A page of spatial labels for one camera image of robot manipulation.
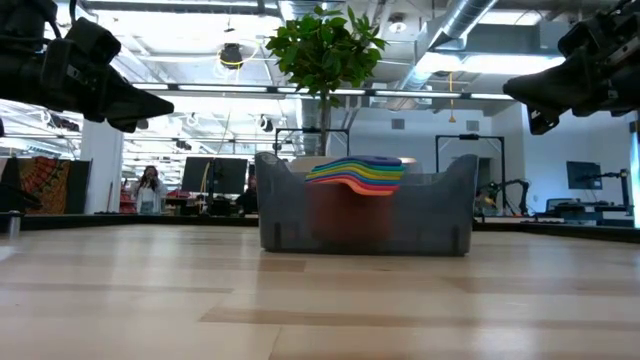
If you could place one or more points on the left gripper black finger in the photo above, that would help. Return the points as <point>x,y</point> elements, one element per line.
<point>140,107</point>
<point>129,126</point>

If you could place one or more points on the dark wall monitor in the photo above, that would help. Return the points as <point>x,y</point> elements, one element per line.
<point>584,175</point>

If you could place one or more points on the green leafy potted tree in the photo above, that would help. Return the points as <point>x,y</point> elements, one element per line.
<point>325,50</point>

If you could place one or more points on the green measuring cup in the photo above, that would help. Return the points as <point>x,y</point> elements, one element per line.
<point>370,169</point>

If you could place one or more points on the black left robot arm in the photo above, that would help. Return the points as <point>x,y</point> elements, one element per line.
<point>20,75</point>

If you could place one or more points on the black desk monitor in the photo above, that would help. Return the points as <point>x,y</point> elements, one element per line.
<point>230,175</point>
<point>195,175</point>

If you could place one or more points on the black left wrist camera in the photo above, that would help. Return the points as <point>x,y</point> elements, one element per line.
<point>95,42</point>

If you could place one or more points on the orange measuring cup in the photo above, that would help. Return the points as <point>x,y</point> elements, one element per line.
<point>350,215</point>

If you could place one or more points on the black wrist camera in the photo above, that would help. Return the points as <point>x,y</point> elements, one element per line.
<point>95,42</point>
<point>582,37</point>

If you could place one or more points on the teal measuring cup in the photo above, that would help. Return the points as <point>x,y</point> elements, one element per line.
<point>370,165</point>

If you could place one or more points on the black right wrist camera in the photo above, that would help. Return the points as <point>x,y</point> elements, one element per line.
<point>582,37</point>

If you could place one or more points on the person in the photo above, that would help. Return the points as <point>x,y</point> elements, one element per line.
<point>247,200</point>
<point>148,192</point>

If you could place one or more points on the black background robot arm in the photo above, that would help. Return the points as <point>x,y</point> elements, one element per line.
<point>522,187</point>

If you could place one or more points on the silver ceiling air duct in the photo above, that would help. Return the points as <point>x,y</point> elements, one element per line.
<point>460,20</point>

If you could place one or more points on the black panel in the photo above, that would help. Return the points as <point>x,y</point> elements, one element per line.
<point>79,185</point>

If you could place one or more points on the black ceiling dome camera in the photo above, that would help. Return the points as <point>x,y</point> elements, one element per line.
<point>231,56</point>

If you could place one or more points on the blue desk with equipment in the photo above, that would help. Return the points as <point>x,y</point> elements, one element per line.
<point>580,207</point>

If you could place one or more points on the patterned orange wall hanging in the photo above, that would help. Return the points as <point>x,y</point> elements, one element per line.
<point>42,182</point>

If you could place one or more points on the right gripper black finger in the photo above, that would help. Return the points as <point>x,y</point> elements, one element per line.
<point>542,120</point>
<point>550,85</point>

